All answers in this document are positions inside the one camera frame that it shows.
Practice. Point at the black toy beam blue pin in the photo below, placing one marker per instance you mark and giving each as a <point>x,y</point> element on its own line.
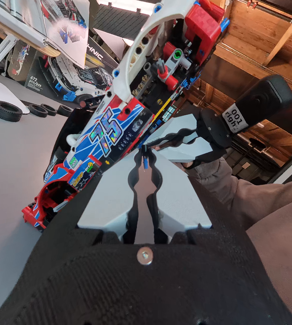
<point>145,162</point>

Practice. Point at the white paper notice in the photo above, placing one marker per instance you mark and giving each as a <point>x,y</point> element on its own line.
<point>246,165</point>

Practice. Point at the toy car box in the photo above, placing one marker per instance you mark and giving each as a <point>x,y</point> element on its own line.
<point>34,78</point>

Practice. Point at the person's right forearm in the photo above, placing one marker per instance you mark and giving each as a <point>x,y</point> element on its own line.
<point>237,193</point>

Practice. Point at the toy car instruction booklet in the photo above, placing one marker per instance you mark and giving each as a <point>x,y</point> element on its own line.
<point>77,54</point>

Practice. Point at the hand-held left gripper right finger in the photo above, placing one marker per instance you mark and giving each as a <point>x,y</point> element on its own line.
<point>184,203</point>

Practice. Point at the black pole light stand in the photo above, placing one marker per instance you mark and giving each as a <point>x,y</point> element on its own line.
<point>257,143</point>

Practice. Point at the grey desk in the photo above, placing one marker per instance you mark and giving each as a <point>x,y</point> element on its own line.
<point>9,165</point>

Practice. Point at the toy brick race car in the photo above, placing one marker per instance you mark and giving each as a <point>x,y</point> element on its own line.
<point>105,132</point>

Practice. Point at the person's beige hoodie torso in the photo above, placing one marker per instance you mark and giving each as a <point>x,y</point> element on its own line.
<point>283,254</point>

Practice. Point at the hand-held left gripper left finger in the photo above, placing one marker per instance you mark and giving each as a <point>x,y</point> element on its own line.
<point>102,203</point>

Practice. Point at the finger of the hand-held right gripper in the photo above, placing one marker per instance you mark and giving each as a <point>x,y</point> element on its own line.
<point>179,121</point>
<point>186,153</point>

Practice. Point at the studio light panel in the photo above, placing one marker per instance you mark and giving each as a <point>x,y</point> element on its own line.
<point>115,20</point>

